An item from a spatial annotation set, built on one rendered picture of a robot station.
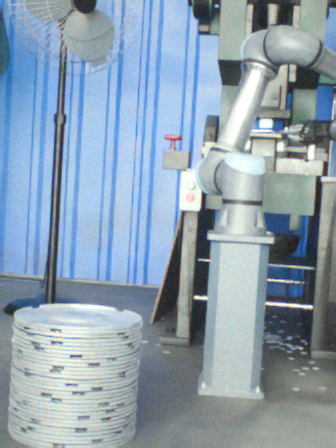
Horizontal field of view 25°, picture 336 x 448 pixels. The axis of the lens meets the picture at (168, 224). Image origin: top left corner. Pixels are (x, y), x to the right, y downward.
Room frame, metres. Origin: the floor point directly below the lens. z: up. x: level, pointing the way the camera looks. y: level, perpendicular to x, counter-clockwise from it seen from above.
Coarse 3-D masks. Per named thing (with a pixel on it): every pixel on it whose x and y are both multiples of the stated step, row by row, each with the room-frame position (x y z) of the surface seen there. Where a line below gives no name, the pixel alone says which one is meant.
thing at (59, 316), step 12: (24, 312) 1.72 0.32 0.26; (36, 312) 1.73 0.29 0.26; (48, 312) 1.74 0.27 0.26; (60, 312) 1.71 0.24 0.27; (72, 312) 1.72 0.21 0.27; (84, 312) 1.73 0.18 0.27; (96, 312) 1.78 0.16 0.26; (108, 312) 1.79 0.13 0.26; (120, 312) 1.80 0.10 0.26; (132, 312) 1.78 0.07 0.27; (36, 324) 1.57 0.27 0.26; (48, 324) 1.59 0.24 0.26; (60, 324) 1.60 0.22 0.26; (72, 324) 1.61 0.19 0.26; (84, 324) 1.62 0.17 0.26; (96, 324) 1.63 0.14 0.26; (108, 324) 1.63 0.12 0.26; (120, 324) 1.64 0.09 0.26; (132, 324) 1.63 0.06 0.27
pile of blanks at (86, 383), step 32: (32, 352) 1.58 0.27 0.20; (64, 352) 1.55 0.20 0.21; (96, 352) 1.56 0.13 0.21; (128, 352) 1.62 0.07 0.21; (32, 384) 1.57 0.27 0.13; (64, 384) 1.55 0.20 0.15; (96, 384) 1.57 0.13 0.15; (128, 384) 1.63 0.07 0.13; (32, 416) 1.57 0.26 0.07; (64, 416) 1.55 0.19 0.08; (96, 416) 1.57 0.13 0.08; (128, 416) 1.65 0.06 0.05
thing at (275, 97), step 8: (288, 64) 2.85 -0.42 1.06; (280, 72) 2.86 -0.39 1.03; (288, 72) 2.85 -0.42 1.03; (272, 80) 2.86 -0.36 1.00; (280, 80) 2.86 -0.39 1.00; (272, 88) 2.83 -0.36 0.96; (280, 88) 2.83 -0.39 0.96; (264, 96) 2.83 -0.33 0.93; (272, 96) 2.82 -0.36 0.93; (280, 96) 2.84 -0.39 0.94; (264, 104) 2.83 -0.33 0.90; (272, 104) 2.83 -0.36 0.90; (280, 104) 2.85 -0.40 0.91
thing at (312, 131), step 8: (304, 120) 2.61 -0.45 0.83; (312, 120) 2.59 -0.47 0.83; (304, 128) 2.62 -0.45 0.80; (312, 128) 2.58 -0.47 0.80; (320, 128) 2.59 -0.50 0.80; (328, 128) 2.59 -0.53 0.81; (304, 136) 2.61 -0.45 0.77; (312, 136) 2.60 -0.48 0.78; (320, 136) 2.62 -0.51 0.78; (328, 136) 2.56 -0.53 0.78
